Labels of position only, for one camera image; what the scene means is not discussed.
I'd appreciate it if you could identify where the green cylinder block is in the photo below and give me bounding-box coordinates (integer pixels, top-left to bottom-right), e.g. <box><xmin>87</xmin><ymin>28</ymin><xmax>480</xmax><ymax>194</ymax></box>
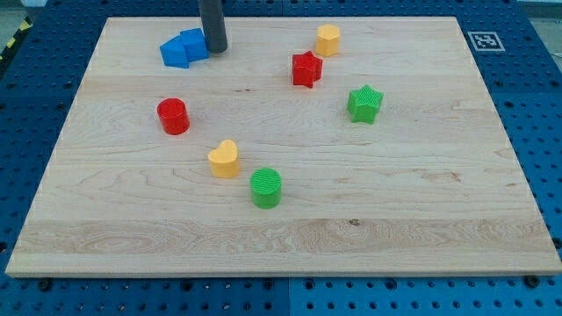
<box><xmin>250</xmin><ymin>168</ymin><xmax>282</xmax><ymax>209</ymax></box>

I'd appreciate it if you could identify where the light wooden board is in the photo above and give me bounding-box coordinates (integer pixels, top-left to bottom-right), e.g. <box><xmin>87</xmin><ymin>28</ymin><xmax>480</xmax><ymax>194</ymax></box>
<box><xmin>6</xmin><ymin>17</ymin><xmax>561</xmax><ymax>277</ymax></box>

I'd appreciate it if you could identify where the yellow heart block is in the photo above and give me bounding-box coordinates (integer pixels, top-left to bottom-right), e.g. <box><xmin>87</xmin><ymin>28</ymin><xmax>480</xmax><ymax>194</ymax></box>
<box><xmin>207</xmin><ymin>140</ymin><xmax>240</xmax><ymax>178</ymax></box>

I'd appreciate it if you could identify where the red star block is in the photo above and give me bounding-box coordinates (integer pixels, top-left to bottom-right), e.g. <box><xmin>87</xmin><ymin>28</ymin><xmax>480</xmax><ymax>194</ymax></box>
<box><xmin>292</xmin><ymin>51</ymin><xmax>323</xmax><ymax>89</ymax></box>

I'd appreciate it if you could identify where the green star block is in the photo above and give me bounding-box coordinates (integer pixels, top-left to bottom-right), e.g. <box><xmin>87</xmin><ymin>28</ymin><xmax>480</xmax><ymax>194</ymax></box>
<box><xmin>347</xmin><ymin>84</ymin><xmax>384</xmax><ymax>125</ymax></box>

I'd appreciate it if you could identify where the red cylinder block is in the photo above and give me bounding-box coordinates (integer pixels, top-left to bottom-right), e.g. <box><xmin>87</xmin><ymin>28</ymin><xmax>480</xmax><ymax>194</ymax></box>
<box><xmin>156</xmin><ymin>98</ymin><xmax>191</xmax><ymax>135</ymax></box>

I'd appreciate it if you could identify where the yellow hexagon block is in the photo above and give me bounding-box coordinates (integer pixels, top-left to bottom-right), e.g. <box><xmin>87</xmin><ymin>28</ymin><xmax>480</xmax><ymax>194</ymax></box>
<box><xmin>315</xmin><ymin>24</ymin><xmax>341</xmax><ymax>57</ymax></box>

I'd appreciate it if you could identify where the blue cube block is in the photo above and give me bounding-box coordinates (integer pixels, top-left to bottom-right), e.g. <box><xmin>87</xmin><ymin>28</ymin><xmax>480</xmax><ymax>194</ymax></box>
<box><xmin>180</xmin><ymin>28</ymin><xmax>209</xmax><ymax>62</ymax></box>

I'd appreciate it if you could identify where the blue pentagon block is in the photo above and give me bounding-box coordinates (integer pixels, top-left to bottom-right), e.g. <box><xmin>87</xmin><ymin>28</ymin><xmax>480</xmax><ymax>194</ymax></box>
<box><xmin>160</xmin><ymin>36</ymin><xmax>189</xmax><ymax>68</ymax></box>

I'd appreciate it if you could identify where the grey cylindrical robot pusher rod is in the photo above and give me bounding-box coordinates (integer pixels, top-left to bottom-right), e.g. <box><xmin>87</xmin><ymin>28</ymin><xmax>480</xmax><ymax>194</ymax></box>
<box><xmin>198</xmin><ymin>0</ymin><xmax>227</xmax><ymax>54</ymax></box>

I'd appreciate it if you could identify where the white fiducial marker tag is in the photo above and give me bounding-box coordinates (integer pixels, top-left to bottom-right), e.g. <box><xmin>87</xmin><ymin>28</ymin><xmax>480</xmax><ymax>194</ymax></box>
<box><xmin>467</xmin><ymin>31</ymin><xmax>505</xmax><ymax>52</ymax></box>

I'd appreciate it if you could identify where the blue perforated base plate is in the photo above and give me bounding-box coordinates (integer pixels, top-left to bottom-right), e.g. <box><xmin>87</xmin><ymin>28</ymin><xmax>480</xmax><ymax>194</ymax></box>
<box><xmin>1</xmin><ymin>1</ymin><xmax>561</xmax><ymax>315</ymax></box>

